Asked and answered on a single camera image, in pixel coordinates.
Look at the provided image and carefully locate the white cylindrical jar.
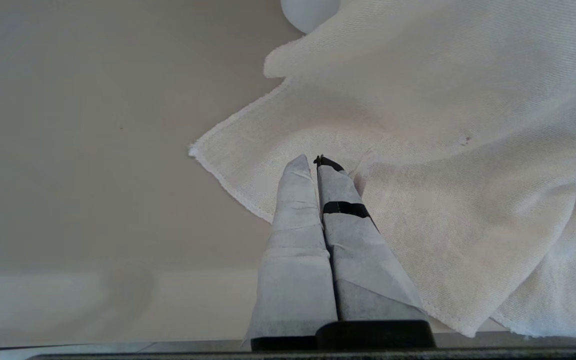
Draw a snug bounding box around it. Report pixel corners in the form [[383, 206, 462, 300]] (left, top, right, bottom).
[[280, 0, 341, 35]]

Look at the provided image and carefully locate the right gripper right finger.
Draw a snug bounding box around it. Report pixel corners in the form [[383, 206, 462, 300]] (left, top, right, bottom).
[[313, 155, 436, 351]]

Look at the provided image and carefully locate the cream cloth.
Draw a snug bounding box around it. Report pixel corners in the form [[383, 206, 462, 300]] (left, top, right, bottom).
[[188, 0, 576, 341]]

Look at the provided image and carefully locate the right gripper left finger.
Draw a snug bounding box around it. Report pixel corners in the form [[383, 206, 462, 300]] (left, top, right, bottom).
[[242, 154, 339, 351]]

